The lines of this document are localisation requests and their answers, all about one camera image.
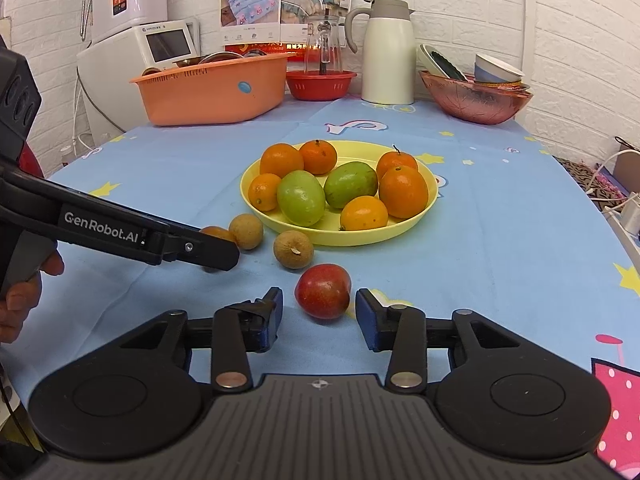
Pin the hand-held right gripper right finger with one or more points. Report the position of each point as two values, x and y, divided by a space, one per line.
364 320

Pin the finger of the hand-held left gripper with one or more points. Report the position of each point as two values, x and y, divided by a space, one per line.
200 250

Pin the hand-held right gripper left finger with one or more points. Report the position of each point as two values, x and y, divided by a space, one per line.
274 325

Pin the small reddish brown fruit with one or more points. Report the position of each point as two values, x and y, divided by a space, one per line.
217 233

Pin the tan longan fruit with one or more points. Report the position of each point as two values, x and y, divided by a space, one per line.
246 231
293 249

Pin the red round fruit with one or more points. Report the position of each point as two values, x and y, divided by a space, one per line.
322 291

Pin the small orange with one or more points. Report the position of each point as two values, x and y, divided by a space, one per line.
264 191

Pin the yellow plastic plate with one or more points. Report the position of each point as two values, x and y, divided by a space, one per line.
400 227

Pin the yellowish orange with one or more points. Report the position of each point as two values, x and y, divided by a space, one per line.
363 213

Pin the bright green mango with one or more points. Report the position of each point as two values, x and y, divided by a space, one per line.
301 197

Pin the large orange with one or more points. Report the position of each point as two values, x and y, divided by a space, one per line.
281 160
403 191

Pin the dark green mango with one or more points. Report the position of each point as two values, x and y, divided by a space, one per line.
350 184

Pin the spotted mandarin orange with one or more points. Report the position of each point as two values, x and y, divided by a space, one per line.
318 156

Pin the orange with stem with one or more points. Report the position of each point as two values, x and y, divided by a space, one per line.
396 160

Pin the person's left hand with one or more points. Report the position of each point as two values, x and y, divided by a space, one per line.
20 305

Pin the dark red object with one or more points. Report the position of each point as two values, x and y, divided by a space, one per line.
31 162

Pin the white rounded appliance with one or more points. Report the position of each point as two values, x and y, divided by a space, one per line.
105 85

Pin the orange plastic basket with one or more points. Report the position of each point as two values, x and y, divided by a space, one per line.
200 95

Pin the steel plate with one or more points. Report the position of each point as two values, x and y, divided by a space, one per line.
186 62
220 57

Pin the white device with screen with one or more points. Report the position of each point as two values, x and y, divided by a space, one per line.
167 42

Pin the red plastic basket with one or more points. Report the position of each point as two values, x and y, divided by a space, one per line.
320 85

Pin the clear glass cup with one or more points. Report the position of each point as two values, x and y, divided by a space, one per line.
314 45
335 45

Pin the pink glass bowl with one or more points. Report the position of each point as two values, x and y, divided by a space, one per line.
475 102

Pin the patterned mat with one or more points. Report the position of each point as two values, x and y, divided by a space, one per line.
585 175

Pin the white thermos jug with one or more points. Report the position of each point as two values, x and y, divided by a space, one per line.
387 55

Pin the white power strip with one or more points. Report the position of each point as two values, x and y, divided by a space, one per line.
625 220

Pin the white blue-rimmed bowl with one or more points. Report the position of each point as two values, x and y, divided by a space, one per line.
495 70

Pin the cardboard box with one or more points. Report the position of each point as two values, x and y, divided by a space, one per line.
629 162

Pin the wall poster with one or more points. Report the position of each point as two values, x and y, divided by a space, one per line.
255 0

